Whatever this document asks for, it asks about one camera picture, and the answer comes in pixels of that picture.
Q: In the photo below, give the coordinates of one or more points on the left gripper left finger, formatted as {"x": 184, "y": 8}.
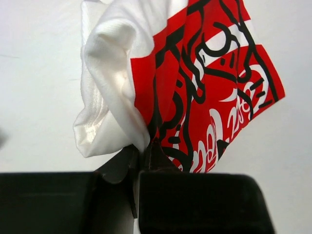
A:
{"x": 98, "y": 202}

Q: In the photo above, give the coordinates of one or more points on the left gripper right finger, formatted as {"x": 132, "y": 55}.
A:
{"x": 175, "y": 202}

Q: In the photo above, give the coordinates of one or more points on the white red-print t-shirt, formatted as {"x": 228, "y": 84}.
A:
{"x": 186, "y": 74}

